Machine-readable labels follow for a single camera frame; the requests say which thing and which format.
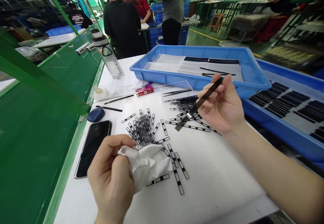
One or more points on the person's right hand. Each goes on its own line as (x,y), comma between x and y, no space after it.
(225,110)

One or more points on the person's left hand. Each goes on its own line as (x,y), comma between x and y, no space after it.
(103,173)

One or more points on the long black glass strip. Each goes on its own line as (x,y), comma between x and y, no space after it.
(206,96)

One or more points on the white wiping cloth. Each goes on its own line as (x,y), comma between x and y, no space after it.
(149,164)

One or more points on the black smartphone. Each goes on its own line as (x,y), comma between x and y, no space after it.
(92,150)

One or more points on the blue plastic tray with sheets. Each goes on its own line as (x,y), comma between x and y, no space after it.
(192,84)

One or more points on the heap of thin black strips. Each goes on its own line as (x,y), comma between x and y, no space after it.
(181,102)

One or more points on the black tweezers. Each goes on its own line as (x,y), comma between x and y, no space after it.
(177,92)

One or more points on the dark blue earbuds case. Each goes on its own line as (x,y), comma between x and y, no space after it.
(96,115)

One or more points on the stack of clear film sheets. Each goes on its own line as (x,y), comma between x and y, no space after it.
(182,67)

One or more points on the pile of black-white windowed strips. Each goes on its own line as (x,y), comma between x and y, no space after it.
(144,127)

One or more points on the rows of black strips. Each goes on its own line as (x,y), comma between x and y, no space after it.
(286,102)

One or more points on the large blue plastic tray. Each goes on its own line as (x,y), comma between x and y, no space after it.
(283,132)

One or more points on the loose black strip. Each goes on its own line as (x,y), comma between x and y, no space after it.
(119,99)
(111,109)

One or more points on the green conveyor belt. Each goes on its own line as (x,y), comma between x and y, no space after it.
(45,137)

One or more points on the purple packet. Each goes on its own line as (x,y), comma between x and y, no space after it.
(147,84)

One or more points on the red packet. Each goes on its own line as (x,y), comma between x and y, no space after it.
(144,91)

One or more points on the clear acrylic tray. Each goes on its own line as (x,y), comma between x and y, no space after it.
(126,88)

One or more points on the orange plastic stool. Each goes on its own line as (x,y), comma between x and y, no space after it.
(216,21)

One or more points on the stack of blue bins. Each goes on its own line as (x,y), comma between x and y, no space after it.
(155,35)

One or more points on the green shelf rack with bins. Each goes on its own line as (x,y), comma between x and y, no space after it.
(253,3)

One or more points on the clear water bottle black lid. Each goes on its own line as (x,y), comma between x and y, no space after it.
(111,59)

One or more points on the white small device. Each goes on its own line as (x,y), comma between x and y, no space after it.
(81,48)
(90,47)

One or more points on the shallow blue crate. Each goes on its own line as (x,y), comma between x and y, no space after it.
(63,31)

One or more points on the green metal frame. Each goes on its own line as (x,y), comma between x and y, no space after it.
(38,74)

